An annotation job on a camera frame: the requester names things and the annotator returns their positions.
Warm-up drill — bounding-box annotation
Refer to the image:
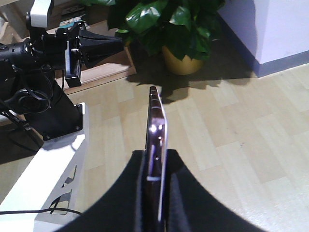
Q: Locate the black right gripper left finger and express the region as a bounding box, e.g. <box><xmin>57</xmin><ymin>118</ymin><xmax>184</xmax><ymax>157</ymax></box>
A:
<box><xmin>58</xmin><ymin>150</ymin><xmax>145</xmax><ymax>232</ymax></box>

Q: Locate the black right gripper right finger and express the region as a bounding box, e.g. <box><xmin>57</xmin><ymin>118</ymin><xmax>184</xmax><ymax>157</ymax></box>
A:
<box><xmin>165</xmin><ymin>149</ymin><xmax>262</xmax><ymax>232</ymax></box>

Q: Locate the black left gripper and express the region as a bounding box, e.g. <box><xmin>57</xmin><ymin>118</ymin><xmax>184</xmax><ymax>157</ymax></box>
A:
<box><xmin>31</xmin><ymin>22</ymin><xmax>124</xmax><ymax>87</ymax></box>

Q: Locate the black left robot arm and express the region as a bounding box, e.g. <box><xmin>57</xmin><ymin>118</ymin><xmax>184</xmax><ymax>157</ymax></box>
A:
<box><xmin>0</xmin><ymin>22</ymin><xmax>124</xmax><ymax>107</ymax></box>

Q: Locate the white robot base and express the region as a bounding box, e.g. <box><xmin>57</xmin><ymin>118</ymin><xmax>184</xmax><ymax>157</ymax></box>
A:
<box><xmin>0</xmin><ymin>102</ymin><xmax>89</xmax><ymax>232</ymax></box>

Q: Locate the wooden shelf unit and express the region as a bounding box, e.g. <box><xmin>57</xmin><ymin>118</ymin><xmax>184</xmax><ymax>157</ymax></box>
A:
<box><xmin>0</xmin><ymin>0</ymin><xmax>137</xmax><ymax>126</ymax></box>

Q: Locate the green potted plant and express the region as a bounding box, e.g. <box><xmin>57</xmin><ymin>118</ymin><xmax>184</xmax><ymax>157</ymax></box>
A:
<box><xmin>81</xmin><ymin>0</ymin><xmax>225</xmax><ymax>75</ymax></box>

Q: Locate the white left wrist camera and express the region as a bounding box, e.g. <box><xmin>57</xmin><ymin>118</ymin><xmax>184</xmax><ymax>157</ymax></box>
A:
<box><xmin>26</xmin><ymin>0</ymin><xmax>54</xmax><ymax>30</ymax></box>

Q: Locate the black robot column mount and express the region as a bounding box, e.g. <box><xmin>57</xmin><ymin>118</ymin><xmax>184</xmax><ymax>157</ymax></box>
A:
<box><xmin>14</xmin><ymin>77</ymin><xmax>84</xmax><ymax>142</ymax></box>

